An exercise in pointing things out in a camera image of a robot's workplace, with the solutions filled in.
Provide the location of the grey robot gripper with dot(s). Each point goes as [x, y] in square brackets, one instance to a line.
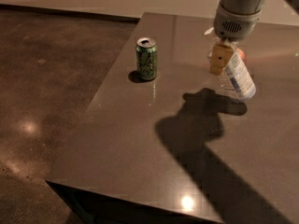
[235, 25]

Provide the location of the clear blue-label plastic bottle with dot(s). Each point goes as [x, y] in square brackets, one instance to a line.
[235, 80]

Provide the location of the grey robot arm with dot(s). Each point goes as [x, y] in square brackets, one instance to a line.
[252, 6]

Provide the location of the green soda can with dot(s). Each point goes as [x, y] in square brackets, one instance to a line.
[146, 58]

